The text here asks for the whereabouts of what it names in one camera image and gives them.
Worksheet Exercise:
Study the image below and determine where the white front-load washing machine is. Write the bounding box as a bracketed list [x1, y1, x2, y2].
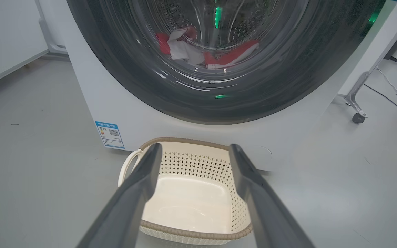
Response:
[60, 0, 397, 172]

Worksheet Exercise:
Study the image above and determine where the black floor cable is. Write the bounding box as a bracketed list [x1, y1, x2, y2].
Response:
[364, 84, 397, 126]

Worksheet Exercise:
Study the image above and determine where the cream perforated laundry basket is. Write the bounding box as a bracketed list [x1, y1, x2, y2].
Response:
[118, 137, 254, 246]

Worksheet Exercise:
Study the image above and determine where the red Bulls jersey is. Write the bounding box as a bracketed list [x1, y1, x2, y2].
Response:
[155, 27, 260, 69]

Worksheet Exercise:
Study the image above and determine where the round glass washing machine door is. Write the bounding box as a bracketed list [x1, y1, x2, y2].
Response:
[66, 0, 387, 125]

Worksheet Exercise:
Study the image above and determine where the blue energy label sticker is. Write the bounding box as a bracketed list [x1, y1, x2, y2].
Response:
[94, 121, 125, 149]

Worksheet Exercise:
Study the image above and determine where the white tube frame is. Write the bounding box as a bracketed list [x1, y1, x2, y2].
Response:
[35, 0, 69, 55]

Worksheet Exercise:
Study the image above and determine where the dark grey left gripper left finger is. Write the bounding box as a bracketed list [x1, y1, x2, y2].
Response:
[76, 143, 163, 248]

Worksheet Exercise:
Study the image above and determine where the white garment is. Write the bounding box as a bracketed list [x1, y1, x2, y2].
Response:
[167, 29, 205, 66]

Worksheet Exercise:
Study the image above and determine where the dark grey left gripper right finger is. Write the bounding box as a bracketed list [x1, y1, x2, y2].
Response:
[228, 144, 315, 248]

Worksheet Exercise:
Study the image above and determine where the metal stand leg with caster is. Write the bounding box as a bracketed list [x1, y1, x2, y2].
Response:
[344, 7, 397, 124]

